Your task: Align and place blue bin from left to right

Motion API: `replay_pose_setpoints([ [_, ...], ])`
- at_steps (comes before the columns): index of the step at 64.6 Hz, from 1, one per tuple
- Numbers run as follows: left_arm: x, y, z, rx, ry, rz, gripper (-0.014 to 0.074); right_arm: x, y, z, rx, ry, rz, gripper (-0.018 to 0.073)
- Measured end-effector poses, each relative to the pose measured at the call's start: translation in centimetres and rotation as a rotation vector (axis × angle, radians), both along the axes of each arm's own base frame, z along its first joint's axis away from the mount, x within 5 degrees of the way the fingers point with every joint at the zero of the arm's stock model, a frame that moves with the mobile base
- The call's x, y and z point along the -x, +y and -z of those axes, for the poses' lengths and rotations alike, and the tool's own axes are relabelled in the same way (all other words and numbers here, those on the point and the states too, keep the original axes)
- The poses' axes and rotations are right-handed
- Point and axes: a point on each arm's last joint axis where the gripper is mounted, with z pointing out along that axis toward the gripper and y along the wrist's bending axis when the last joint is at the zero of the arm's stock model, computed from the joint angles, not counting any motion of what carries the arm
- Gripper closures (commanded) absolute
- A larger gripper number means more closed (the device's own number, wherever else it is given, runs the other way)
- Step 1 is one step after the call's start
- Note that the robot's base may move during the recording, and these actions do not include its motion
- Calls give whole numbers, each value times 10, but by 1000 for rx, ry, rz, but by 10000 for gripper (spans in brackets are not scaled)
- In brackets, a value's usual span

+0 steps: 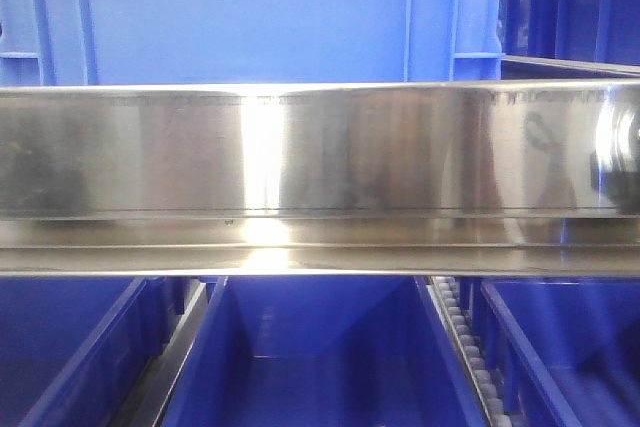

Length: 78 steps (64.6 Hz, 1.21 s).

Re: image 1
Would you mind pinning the blue lower right bin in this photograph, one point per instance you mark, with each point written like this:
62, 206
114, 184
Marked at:
561, 352

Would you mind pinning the roller track with white wheels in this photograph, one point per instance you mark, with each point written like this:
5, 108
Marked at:
463, 312

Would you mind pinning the dark blue upper right bin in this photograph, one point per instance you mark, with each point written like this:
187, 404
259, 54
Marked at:
599, 31

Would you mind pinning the blue lower left bin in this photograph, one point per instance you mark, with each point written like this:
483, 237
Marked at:
73, 348

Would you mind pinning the light blue bin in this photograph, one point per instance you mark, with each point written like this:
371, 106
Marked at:
100, 42

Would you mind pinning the blue lower middle bin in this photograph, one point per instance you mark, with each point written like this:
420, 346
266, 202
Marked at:
322, 351

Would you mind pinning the steel divider rail lower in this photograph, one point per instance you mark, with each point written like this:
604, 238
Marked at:
150, 396

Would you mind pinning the stainless steel shelf rail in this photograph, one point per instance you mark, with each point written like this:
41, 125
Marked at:
495, 178

